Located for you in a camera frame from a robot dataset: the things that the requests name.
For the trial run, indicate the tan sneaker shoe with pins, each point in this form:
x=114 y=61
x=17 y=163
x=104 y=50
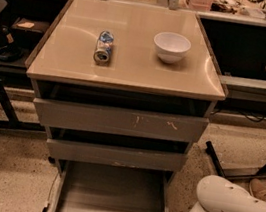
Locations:
x=257 y=189

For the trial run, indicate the white ceramic bowl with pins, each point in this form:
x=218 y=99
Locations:
x=171 y=47

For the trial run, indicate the black table leg frame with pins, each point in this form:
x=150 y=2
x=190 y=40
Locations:
x=234 y=174

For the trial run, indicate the grey drawer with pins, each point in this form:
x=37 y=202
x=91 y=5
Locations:
x=117 y=150
x=88 y=187
x=121 y=112

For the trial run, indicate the grey middle drawer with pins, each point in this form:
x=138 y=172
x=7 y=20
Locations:
x=117 y=150

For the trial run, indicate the grey bottom drawer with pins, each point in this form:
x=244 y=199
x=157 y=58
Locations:
x=88 y=187

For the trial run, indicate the grey top drawer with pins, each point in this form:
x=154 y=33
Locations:
x=121 y=112

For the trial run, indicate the grey drawer cabinet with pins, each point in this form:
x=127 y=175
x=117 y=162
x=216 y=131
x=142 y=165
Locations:
x=67 y=55

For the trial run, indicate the crushed blue soda can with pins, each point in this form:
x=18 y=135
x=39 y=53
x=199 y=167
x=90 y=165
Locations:
x=103 y=49

